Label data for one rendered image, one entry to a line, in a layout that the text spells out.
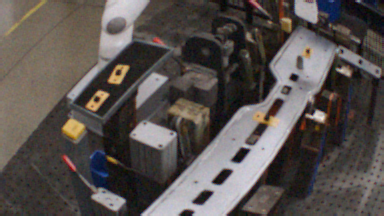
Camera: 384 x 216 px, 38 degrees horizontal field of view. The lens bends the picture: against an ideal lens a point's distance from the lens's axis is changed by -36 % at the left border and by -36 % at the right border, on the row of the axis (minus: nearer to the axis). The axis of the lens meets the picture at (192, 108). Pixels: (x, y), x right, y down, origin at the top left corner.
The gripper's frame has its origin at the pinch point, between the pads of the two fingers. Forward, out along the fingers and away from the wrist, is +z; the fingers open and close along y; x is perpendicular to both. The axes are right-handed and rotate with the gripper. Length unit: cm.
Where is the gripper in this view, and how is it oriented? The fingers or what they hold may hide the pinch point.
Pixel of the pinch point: (307, 27)
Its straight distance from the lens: 253.3
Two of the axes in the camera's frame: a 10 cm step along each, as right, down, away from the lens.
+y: 8.8, 3.1, -3.6
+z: -0.4, 8.0, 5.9
